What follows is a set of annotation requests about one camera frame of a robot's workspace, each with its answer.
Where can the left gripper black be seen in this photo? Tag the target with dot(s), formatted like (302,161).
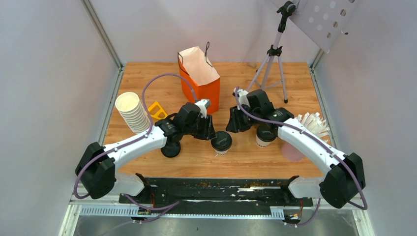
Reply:
(209,132)

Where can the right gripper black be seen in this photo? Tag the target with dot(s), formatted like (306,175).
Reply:
(234,125)

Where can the black coffee cup lid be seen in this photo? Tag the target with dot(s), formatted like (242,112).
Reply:
(222,142)

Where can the white paper coffee cup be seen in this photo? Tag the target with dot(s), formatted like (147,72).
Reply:
(221,152)

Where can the orange paper bag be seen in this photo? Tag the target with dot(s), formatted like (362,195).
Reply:
(201,78)

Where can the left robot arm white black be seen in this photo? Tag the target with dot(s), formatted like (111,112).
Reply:
(98,168)

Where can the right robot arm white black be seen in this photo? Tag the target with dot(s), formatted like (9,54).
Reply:
(343,178)

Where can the yellow triangular plastic piece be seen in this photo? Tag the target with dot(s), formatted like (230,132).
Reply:
(156,111)

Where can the pink holder with white straws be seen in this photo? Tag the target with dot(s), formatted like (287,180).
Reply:
(316,124)

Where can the stack of white paper cups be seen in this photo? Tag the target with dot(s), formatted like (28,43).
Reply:
(132,111)

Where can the perforated grey metal panel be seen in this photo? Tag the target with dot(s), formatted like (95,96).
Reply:
(321,20)

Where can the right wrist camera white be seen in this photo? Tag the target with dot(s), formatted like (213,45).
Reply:
(242,96)

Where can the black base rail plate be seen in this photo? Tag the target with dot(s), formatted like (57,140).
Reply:
(219,196)

